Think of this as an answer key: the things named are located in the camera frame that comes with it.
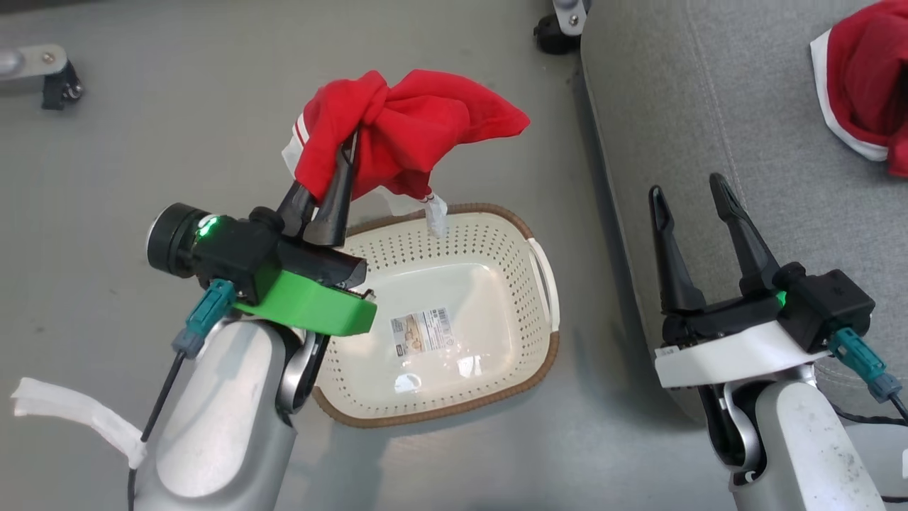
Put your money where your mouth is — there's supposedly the teal left cable connector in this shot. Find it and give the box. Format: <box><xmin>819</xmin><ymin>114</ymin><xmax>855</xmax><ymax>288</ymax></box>
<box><xmin>172</xmin><ymin>279</ymin><xmax>236</xmax><ymax>358</ymax></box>

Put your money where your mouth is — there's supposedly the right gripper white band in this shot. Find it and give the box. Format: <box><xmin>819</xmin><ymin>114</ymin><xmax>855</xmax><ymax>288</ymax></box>
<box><xmin>648</xmin><ymin>173</ymin><xmax>832</xmax><ymax>389</ymax></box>

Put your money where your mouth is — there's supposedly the black caster wheel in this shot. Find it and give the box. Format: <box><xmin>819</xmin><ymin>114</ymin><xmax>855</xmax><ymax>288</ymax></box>
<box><xmin>41</xmin><ymin>60</ymin><xmax>84</xmax><ymax>111</ymax></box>
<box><xmin>533</xmin><ymin>13</ymin><xmax>579</xmax><ymax>55</ymax></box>

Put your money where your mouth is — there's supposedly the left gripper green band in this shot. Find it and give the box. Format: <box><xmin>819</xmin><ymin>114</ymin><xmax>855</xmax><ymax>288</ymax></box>
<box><xmin>233</xmin><ymin>131</ymin><xmax>378</xmax><ymax>337</ymax></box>

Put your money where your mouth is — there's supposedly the grey partition foot tubular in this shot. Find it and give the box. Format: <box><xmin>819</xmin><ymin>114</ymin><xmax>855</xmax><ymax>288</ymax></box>
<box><xmin>553</xmin><ymin>0</ymin><xmax>591</xmax><ymax>36</ymax></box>

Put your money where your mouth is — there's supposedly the paper label sticker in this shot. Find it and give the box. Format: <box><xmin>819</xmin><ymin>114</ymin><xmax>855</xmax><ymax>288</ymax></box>
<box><xmin>390</xmin><ymin>307</ymin><xmax>455</xmax><ymax>356</ymax></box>

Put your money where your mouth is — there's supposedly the white tape strip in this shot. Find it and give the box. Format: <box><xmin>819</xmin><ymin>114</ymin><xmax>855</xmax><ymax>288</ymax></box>
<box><xmin>11</xmin><ymin>378</ymin><xmax>147</xmax><ymax>469</ymax></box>

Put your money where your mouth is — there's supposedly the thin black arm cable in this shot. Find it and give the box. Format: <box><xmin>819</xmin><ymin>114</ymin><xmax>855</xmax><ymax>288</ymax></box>
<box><xmin>126</xmin><ymin>351</ymin><xmax>187</xmax><ymax>511</ymax></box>
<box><xmin>826</xmin><ymin>394</ymin><xmax>908</xmax><ymax>428</ymax></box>

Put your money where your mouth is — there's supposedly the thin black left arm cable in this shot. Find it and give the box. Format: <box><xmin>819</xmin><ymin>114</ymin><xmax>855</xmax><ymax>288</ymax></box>
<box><xmin>126</xmin><ymin>351</ymin><xmax>187</xmax><ymax>511</ymax></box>

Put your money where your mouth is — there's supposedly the red garment striped cuff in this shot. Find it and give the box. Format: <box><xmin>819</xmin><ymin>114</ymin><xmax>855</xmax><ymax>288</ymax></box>
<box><xmin>282</xmin><ymin>69</ymin><xmax>531</xmax><ymax>238</ymax></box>

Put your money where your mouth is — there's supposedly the teal right cable connector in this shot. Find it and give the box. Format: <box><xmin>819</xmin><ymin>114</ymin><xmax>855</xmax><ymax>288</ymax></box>
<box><xmin>828</xmin><ymin>328</ymin><xmax>903</xmax><ymax>403</ymax></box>

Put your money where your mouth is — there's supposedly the cream perforated laundry basket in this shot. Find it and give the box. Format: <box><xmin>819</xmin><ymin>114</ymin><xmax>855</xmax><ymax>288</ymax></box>
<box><xmin>312</xmin><ymin>203</ymin><xmax>561</xmax><ymax>429</ymax></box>

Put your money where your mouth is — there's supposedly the grey fabric sofa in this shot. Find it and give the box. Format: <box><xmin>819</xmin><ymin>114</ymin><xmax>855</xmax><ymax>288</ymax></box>
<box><xmin>580</xmin><ymin>0</ymin><xmax>908</xmax><ymax>428</ymax></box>

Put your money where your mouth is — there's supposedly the red garment wide white hem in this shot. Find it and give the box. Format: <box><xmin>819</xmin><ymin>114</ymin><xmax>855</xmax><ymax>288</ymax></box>
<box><xmin>810</xmin><ymin>0</ymin><xmax>908</xmax><ymax>178</ymax></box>

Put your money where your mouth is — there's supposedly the teal cable connector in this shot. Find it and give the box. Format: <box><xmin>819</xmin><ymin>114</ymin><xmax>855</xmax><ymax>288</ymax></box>
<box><xmin>828</xmin><ymin>328</ymin><xmax>903</xmax><ymax>403</ymax></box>
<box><xmin>172</xmin><ymin>279</ymin><xmax>236</xmax><ymax>358</ymax></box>

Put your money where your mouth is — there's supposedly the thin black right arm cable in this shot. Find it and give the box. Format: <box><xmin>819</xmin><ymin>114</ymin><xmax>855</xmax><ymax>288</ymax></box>
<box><xmin>826</xmin><ymin>394</ymin><xmax>908</xmax><ymax>428</ymax></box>

